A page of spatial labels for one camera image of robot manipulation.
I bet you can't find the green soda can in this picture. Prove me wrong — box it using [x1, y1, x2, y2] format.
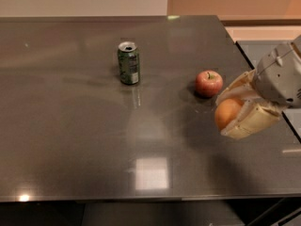
[118, 41, 140, 85]

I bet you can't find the orange fruit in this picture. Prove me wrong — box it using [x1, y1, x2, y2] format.
[214, 99, 244, 130]

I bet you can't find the red apple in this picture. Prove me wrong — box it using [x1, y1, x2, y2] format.
[195, 70, 223, 98]

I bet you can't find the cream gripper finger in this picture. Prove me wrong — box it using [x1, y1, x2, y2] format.
[220, 100, 281, 139]
[215, 70, 260, 105]

